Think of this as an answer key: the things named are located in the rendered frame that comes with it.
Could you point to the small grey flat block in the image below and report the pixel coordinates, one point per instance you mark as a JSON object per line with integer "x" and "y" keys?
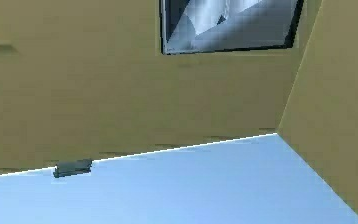
{"x": 72, "y": 168}

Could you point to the black framed grey wall picture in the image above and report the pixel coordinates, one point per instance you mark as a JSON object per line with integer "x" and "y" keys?
{"x": 233, "y": 26}

